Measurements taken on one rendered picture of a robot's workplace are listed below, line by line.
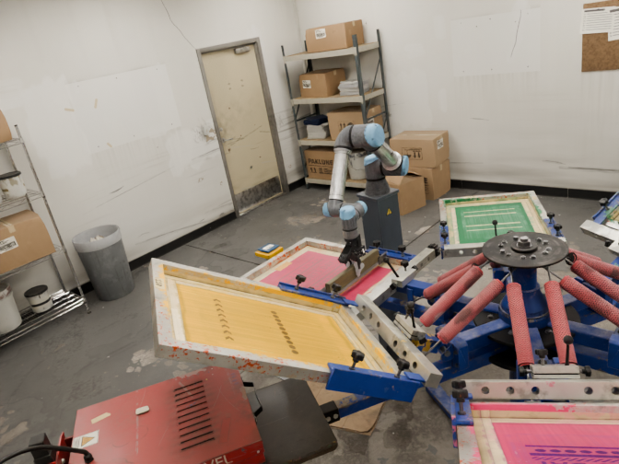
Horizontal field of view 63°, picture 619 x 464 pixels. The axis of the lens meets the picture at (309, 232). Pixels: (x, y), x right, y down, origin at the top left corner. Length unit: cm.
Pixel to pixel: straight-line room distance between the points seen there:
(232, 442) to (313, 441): 29
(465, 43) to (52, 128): 437
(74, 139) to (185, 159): 131
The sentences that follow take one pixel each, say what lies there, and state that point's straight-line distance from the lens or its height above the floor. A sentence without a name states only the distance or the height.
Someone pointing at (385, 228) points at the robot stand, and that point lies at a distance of 310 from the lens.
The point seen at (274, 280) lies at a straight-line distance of 279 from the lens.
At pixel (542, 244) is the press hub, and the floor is 131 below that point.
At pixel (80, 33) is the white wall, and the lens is 575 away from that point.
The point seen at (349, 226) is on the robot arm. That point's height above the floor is 128.
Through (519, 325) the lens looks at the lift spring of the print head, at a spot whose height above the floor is 118.
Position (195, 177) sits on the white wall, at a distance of 633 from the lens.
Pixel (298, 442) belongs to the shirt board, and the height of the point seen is 95.
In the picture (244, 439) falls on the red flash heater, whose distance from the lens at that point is 165.
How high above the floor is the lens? 221
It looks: 22 degrees down
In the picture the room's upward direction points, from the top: 11 degrees counter-clockwise
